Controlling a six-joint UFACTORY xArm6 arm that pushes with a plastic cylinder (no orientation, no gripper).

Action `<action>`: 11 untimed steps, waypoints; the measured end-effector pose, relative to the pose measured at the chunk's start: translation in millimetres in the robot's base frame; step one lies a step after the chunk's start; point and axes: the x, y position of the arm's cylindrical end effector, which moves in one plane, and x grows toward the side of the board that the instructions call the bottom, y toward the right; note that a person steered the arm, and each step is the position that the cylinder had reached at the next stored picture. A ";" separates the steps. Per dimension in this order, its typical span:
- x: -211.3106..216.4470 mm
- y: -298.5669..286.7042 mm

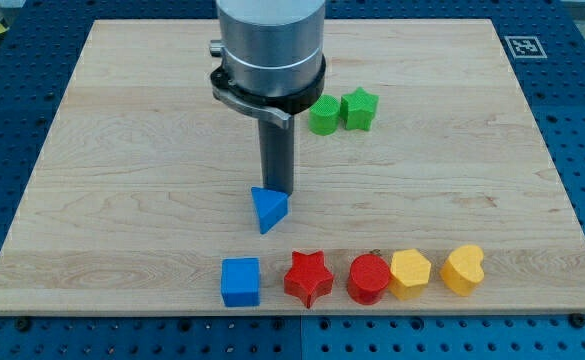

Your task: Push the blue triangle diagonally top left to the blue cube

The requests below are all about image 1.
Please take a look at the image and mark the wooden board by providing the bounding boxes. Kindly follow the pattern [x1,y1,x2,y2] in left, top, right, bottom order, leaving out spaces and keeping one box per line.
[0,19,585,317]

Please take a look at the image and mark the green star block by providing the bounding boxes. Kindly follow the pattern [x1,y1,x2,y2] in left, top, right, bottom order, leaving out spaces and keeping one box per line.
[340,87,379,131]

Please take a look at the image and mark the red cylinder block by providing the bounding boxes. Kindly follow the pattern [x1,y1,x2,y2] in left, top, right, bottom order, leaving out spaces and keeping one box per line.
[347,253,390,305]

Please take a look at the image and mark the yellow heart block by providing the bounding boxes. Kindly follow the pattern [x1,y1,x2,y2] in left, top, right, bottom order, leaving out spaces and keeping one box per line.
[439,245,485,297]

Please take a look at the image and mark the white fiducial marker tag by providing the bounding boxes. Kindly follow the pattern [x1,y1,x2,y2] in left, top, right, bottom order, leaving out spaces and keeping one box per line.
[504,35,547,59]

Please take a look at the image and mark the green cylinder block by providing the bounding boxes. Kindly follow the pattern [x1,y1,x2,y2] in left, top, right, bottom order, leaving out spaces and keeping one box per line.
[308,95,340,136]

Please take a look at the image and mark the blue cube block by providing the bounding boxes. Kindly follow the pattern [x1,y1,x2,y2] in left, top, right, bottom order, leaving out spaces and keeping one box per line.
[220,257,260,307]

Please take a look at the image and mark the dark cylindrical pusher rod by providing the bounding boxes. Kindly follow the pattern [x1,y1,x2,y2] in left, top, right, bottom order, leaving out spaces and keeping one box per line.
[258,121,294,195]

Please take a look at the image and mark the black flange with metal clamp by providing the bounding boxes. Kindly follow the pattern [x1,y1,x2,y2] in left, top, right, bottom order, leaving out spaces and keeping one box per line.
[210,57,326,130]

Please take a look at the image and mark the red star block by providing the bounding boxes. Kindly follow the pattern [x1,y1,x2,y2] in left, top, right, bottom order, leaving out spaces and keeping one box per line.
[283,251,334,309]

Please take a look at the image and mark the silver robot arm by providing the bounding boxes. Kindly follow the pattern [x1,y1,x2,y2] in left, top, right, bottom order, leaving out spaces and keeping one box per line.
[209,0,327,195]

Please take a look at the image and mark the blue triangle block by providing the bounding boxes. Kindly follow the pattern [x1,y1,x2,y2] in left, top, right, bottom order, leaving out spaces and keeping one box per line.
[251,187,288,234]

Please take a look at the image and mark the yellow hexagon block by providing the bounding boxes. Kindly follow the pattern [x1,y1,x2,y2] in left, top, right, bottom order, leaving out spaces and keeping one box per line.
[388,249,432,301]

